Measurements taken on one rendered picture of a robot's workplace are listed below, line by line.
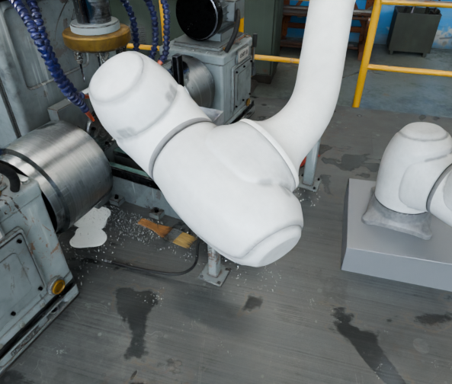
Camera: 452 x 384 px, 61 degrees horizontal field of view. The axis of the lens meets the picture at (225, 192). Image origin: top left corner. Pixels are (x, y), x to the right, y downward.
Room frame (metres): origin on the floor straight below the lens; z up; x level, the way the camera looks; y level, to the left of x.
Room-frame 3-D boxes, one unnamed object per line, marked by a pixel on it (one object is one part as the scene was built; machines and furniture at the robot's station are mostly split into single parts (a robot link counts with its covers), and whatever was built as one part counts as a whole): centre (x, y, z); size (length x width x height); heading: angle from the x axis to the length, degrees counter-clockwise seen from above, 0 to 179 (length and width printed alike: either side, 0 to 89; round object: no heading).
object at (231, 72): (1.63, 0.06, 0.99); 0.35 x 0.31 x 0.37; 154
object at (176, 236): (0.87, 0.18, 0.80); 0.21 x 0.05 x 0.01; 60
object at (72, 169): (0.78, 0.47, 1.04); 0.37 x 0.25 x 0.25; 154
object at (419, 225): (0.88, -0.51, 0.92); 0.22 x 0.18 x 0.06; 154
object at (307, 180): (1.13, -0.30, 1.01); 0.08 x 0.08 x 0.42; 64
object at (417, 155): (0.85, -0.50, 1.06); 0.18 x 0.16 x 0.22; 32
